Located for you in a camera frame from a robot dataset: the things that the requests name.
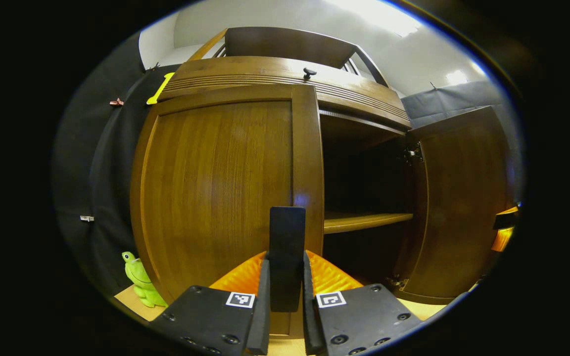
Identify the wooden shoe cabinet door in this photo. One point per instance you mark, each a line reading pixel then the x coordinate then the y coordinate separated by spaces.
pixel 215 188
pixel 463 198

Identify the small ceiling light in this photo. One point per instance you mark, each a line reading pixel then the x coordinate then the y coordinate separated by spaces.
pixel 456 77

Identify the white clip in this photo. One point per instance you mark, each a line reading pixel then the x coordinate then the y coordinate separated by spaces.
pixel 87 218

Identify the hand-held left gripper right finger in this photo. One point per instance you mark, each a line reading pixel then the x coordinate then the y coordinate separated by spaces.
pixel 310 321

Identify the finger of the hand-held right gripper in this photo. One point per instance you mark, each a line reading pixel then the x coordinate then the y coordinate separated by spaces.
pixel 502 240

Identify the wooden cabinet drawer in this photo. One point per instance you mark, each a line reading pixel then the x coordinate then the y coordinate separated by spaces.
pixel 245 69

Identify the wooden inner cabinet shelf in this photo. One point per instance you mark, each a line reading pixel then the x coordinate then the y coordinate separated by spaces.
pixel 359 222

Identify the green frog toy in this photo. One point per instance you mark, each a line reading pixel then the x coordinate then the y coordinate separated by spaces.
pixel 141 282

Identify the black backdrop cloth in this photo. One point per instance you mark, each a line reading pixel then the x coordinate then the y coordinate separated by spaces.
pixel 82 163

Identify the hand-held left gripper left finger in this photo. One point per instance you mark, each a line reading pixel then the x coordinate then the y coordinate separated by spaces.
pixel 260 316

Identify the copper red clip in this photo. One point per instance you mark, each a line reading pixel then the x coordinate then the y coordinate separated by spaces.
pixel 117 102

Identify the metal door hinge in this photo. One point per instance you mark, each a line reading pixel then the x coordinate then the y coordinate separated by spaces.
pixel 413 154
pixel 397 282

